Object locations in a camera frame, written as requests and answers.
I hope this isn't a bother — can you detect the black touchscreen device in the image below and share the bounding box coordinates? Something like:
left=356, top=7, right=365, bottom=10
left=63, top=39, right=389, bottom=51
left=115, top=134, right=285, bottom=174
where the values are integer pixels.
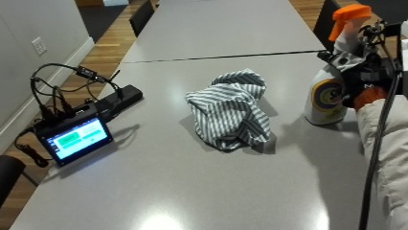
left=31, top=103, right=114, bottom=168

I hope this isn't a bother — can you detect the white wall outlet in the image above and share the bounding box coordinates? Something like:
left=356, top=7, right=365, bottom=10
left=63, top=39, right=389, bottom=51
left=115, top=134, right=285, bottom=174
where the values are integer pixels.
left=30, top=35, right=47, bottom=57

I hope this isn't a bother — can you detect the black glove cable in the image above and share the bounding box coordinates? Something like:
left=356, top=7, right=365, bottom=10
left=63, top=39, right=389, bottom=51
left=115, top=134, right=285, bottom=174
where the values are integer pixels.
left=357, top=70, right=402, bottom=230

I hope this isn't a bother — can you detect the black rectangular box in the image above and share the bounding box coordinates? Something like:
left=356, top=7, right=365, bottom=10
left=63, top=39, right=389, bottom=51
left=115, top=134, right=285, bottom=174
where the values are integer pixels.
left=92, top=83, right=143, bottom=123

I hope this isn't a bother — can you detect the black cable with adapter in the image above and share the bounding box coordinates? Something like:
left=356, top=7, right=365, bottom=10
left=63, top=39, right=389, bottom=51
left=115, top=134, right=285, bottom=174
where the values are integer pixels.
left=29, top=62, right=124, bottom=120

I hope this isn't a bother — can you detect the grey white striped cloth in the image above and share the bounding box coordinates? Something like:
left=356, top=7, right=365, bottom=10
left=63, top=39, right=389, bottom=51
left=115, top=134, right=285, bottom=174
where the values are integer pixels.
left=183, top=68, right=272, bottom=152

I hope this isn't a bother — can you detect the white spray bottle orange trigger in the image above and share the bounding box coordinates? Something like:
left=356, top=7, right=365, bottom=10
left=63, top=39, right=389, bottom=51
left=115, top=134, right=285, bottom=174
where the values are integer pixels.
left=301, top=3, right=373, bottom=127

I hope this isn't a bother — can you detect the black chair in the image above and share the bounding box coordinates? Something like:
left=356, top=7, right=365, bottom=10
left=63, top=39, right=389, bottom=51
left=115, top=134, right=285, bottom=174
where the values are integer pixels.
left=0, top=154, right=27, bottom=209
left=127, top=0, right=156, bottom=38
left=312, top=0, right=341, bottom=53

